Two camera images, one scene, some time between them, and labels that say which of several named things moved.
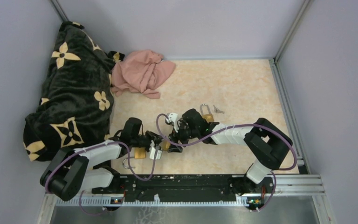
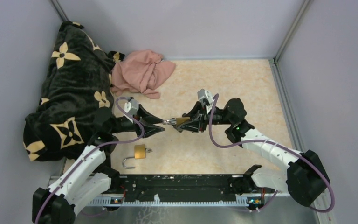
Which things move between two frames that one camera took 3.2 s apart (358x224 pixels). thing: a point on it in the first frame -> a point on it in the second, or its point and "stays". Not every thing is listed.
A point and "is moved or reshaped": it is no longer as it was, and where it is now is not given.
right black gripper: [175, 136] -> [199, 111]
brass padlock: [166, 145] is moved or reshaped
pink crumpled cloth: [140, 71] stays
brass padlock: [139, 153] stays
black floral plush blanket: [77, 102] stays
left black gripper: [154, 138] -> [150, 129]
